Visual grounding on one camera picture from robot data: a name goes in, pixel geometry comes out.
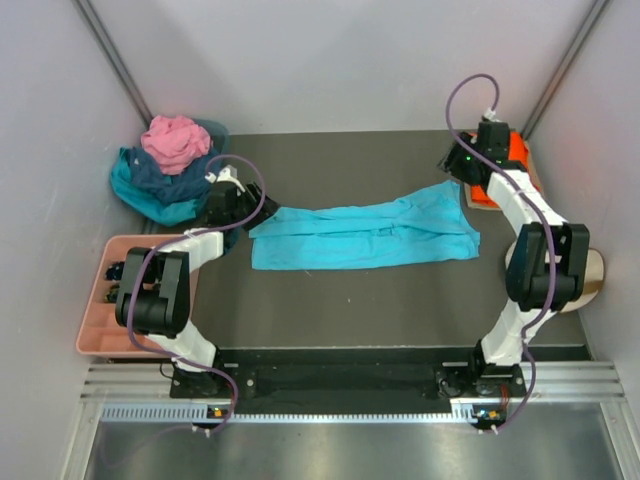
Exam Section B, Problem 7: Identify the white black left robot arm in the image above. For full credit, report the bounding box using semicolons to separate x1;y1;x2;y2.
115;181;281;398

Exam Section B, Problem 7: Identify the cream canvas drawstring bag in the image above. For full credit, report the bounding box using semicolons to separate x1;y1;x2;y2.
500;242;605;317

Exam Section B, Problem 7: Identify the grey slotted cable duct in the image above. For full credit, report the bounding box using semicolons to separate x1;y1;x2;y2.
100;403;499;424

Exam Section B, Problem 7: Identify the dark blue t shirt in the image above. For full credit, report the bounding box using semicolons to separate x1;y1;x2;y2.
121;148;217;205

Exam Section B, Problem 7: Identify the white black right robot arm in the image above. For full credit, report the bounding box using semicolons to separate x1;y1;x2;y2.
439;117;590;398

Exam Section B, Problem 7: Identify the teal t shirt in bin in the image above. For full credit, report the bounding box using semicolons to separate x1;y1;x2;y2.
110;147;207;227

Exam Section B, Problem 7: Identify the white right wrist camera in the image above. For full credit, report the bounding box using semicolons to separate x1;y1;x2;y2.
482;108;498;122

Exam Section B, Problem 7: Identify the dark hair tie blue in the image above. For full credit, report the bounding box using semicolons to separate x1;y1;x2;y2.
105;261;125;282

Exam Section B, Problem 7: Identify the teal plastic laundry bin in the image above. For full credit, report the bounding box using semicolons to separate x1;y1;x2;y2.
196;119;230;155

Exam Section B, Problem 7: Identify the pink t shirt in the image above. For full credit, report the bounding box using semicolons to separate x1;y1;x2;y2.
140;115;212;176

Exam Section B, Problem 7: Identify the dark hair tie green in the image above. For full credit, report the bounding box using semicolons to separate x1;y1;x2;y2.
103;284;119;304

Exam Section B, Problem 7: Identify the light blue t shirt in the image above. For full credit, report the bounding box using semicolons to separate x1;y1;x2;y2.
249;181;481;271

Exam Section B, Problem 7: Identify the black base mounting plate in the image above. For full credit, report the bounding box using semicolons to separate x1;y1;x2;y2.
169;348;506;414

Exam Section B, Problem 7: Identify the pink compartment tray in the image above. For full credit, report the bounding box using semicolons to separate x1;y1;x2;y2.
76;235;195;358

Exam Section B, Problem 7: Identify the folded orange t shirt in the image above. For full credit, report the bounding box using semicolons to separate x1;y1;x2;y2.
464;131;529;210

